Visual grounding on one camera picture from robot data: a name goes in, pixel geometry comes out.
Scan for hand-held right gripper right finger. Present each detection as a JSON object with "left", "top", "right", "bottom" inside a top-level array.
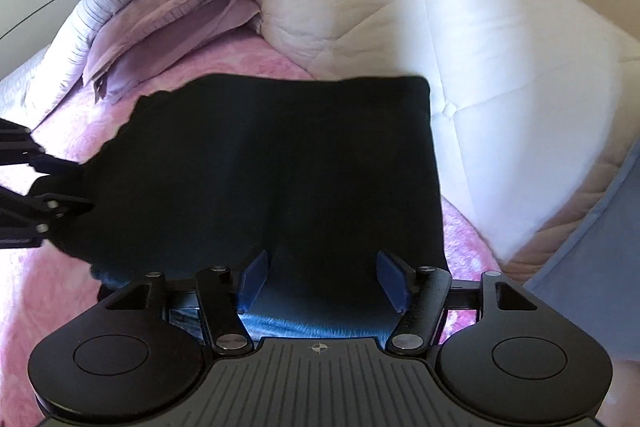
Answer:
[{"left": 375, "top": 249, "right": 542, "bottom": 356}]

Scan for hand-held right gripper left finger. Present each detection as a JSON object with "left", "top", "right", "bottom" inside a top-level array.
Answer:
[{"left": 101, "top": 249, "right": 272, "bottom": 356}]

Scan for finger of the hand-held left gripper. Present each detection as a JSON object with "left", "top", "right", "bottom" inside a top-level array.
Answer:
[
  {"left": 0, "top": 177, "right": 97, "bottom": 250},
  {"left": 0, "top": 117, "right": 85, "bottom": 178}
]

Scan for black zip jacket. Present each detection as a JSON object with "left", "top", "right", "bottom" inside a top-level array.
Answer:
[{"left": 84, "top": 74, "right": 449, "bottom": 344}]

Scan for pink patterned blanket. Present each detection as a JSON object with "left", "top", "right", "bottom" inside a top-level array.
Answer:
[{"left": 0, "top": 34, "right": 507, "bottom": 414}]

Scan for folded purple sheets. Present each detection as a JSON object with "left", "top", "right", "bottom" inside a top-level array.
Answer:
[{"left": 81, "top": 0, "right": 269, "bottom": 106}]

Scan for blue-grey sheet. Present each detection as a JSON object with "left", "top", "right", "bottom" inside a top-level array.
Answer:
[{"left": 527, "top": 142, "right": 640, "bottom": 359}]

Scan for white quilted comforter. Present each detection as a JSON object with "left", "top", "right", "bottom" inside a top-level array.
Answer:
[{"left": 216, "top": 0, "right": 640, "bottom": 279}]

